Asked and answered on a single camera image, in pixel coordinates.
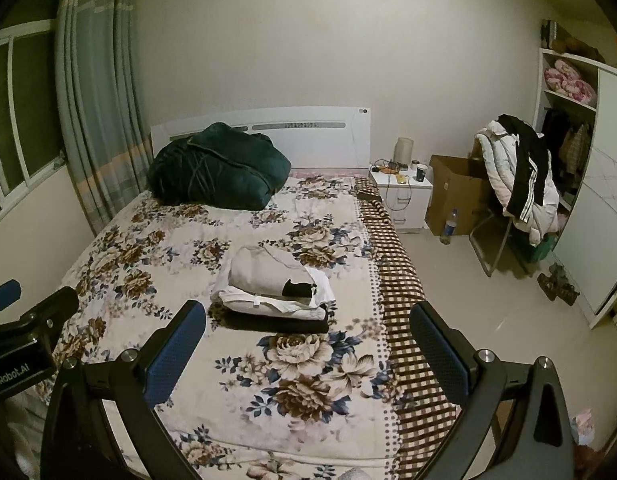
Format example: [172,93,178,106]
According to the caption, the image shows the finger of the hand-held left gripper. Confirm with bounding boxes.
[0,280,22,319]
[17,286,80,343]

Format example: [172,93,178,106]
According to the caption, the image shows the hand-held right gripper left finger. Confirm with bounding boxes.
[41,300,208,480]

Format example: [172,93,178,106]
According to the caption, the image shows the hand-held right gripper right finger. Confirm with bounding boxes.
[409,301,574,480]

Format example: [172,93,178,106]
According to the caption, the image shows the beige long-sleeve shirt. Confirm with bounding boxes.
[228,245,311,297]

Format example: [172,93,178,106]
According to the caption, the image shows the small black cloth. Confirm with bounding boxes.
[282,280,315,299]

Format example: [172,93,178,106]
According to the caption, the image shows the chair with piled clothes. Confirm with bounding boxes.
[475,120,560,247]

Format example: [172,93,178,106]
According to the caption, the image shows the hanging clothes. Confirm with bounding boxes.
[541,107,592,197]

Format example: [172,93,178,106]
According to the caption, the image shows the brown checkered blanket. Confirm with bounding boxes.
[355,176,465,480]

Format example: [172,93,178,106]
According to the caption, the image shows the folded white garment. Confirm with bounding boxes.
[210,266,335,322]

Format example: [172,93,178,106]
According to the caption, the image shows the folded black garment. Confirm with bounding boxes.
[221,305,330,335]

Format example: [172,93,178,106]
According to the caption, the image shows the floral blanket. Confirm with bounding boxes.
[53,177,404,480]

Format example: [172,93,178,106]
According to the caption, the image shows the metal folding chair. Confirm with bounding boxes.
[469,205,520,277]

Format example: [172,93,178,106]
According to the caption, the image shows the plastic water bottle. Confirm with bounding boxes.
[439,208,460,246]

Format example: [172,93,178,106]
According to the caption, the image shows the dark patterned slippers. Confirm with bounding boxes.
[537,263,580,307]

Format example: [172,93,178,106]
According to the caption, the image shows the white nightstand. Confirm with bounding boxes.
[368,166,434,235]

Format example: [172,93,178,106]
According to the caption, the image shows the large cardboard box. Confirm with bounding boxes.
[424,154,494,237]

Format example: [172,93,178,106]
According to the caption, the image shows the pink cloth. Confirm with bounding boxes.
[572,409,597,442]

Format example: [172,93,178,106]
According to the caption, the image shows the white framed window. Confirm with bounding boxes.
[0,20,69,215]

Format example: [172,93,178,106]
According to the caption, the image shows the dark green duvet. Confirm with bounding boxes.
[147,121,292,211]

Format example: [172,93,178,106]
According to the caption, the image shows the white wardrobe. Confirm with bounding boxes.
[533,47,617,331]

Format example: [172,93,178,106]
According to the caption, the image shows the black striped track jacket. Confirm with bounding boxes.
[497,114,553,225]

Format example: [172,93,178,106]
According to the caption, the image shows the green striped curtain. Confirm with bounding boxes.
[55,0,154,236]

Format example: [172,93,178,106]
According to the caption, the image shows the white bed headboard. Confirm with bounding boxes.
[150,106,372,182]

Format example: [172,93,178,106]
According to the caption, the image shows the pink floral quilt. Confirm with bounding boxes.
[543,58,598,105]

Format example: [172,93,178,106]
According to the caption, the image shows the brown bundle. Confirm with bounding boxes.
[541,19,609,63]

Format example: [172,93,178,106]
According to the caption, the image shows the orange cables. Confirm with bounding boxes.
[371,160,409,176]

